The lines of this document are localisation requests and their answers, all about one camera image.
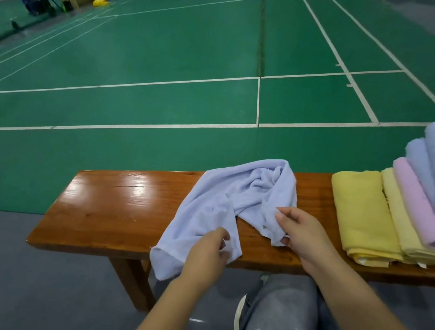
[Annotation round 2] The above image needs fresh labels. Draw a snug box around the person's right hand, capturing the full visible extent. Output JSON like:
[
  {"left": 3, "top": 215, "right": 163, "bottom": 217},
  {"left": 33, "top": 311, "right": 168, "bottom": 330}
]
[{"left": 267, "top": 204, "right": 343, "bottom": 281}]

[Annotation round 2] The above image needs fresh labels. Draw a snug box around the person's left hand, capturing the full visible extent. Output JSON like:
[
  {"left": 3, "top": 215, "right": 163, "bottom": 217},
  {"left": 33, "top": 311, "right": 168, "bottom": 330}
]
[{"left": 177, "top": 222, "right": 236, "bottom": 296}]

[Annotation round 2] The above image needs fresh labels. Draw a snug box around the pale yellow towel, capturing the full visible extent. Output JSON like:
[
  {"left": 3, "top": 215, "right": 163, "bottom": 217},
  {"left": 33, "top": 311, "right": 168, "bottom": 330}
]
[{"left": 368, "top": 165, "right": 435, "bottom": 268}]

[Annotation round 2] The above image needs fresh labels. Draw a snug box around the light pink towel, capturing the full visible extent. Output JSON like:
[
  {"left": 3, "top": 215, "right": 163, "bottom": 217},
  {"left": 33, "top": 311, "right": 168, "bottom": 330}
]
[{"left": 381, "top": 156, "right": 435, "bottom": 252}]

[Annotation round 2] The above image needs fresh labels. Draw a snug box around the person's left forearm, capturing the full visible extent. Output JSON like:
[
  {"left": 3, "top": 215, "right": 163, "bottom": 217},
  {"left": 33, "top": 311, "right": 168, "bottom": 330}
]
[{"left": 124, "top": 268, "right": 221, "bottom": 330}]

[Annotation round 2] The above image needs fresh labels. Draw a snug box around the brown wooden bench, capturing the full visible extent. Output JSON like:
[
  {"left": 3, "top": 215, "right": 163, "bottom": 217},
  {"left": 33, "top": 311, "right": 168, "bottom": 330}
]
[{"left": 19, "top": 130, "right": 435, "bottom": 330}]

